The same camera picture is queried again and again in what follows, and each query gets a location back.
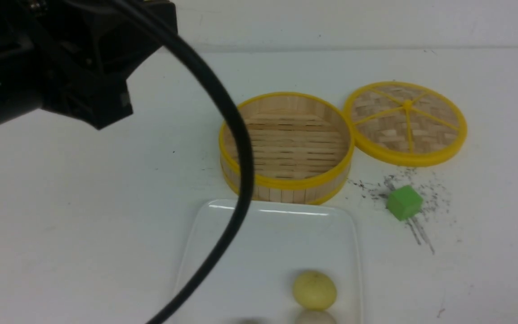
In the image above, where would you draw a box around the white steamed bun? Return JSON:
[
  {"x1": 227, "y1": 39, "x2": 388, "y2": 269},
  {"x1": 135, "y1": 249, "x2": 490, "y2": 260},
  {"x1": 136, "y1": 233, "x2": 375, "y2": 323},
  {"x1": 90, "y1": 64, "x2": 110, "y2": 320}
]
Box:
[
  {"x1": 234, "y1": 318, "x2": 263, "y2": 324},
  {"x1": 294, "y1": 309, "x2": 337, "y2": 324}
]

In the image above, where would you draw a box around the green cube block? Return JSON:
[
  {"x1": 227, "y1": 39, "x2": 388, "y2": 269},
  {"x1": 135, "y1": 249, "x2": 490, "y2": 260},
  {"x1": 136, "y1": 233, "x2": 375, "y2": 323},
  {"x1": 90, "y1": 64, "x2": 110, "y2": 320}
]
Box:
[{"x1": 386, "y1": 186, "x2": 424, "y2": 221}]

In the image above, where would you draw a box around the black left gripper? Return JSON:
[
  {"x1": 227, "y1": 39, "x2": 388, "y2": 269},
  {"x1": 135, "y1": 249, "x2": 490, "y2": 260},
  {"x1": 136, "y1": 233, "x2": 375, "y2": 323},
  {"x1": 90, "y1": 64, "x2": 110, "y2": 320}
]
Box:
[{"x1": 0, "y1": 0, "x2": 160, "y2": 130}]

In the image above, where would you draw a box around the bamboo steamer lid yellow rim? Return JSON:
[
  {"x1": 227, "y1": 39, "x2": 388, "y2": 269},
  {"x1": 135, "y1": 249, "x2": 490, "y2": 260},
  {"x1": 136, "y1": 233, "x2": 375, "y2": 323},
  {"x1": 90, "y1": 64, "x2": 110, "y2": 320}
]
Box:
[{"x1": 343, "y1": 81, "x2": 468, "y2": 167}]

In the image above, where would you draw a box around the yellow steamed bun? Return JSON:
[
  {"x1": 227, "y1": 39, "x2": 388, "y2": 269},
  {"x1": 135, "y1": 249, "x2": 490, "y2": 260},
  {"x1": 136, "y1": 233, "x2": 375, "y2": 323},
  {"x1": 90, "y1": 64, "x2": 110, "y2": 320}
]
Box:
[{"x1": 292, "y1": 270, "x2": 338, "y2": 311}]

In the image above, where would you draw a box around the white rectangular plate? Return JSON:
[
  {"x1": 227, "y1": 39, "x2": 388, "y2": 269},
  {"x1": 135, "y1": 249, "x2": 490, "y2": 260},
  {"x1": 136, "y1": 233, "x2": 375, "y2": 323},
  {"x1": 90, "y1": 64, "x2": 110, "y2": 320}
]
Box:
[{"x1": 170, "y1": 201, "x2": 365, "y2": 324}]

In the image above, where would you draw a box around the black left camera cable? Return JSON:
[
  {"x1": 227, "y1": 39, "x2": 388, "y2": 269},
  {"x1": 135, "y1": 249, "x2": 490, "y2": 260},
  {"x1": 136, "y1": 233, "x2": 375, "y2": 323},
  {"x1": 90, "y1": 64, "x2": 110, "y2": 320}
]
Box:
[{"x1": 106, "y1": 0, "x2": 255, "y2": 324}]

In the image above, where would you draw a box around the bamboo steamer basket yellow rim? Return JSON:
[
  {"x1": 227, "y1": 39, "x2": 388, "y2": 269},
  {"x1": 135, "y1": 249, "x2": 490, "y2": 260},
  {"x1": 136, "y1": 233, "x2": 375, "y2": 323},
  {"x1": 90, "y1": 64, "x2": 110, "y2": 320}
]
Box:
[{"x1": 238, "y1": 92, "x2": 354, "y2": 205}]

